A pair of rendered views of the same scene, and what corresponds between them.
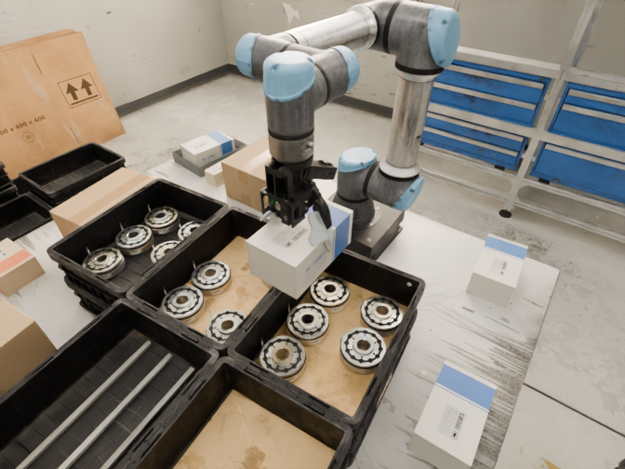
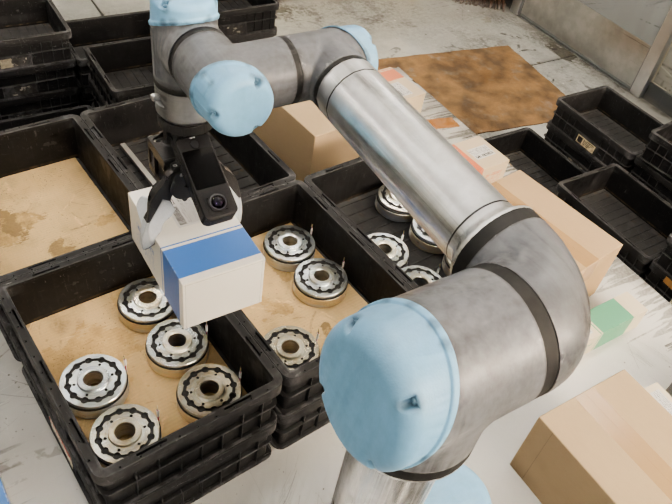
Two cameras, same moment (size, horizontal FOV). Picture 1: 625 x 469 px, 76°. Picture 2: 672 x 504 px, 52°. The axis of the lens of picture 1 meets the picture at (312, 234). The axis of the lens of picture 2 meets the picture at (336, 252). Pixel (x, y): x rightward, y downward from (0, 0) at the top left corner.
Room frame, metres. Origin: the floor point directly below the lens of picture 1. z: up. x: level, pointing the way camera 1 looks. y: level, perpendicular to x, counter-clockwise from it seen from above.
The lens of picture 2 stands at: (0.99, -0.60, 1.80)
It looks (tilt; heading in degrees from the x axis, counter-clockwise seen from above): 44 degrees down; 105
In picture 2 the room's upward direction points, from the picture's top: 11 degrees clockwise
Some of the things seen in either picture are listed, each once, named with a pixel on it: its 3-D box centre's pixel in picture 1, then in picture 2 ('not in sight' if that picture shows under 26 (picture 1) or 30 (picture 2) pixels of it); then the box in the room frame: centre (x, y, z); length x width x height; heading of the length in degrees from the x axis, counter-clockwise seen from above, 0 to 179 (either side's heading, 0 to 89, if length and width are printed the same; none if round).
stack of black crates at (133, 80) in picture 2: not in sight; (160, 115); (-0.22, 1.15, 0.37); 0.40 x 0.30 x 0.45; 54
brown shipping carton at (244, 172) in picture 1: (270, 171); (629, 485); (1.36, 0.17, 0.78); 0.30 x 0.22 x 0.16; 145
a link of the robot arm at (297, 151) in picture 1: (292, 142); (183, 97); (0.59, 0.03, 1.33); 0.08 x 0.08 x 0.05
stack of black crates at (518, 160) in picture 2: not in sight; (525, 187); (1.06, 1.66, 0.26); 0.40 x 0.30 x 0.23; 145
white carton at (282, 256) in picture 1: (301, 241); (194, 247); (0.61, 0.02, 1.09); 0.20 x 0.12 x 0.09; 145
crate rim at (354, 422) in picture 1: (334, 316); (136, 337); (0.55, -0.05, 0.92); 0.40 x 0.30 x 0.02; 150
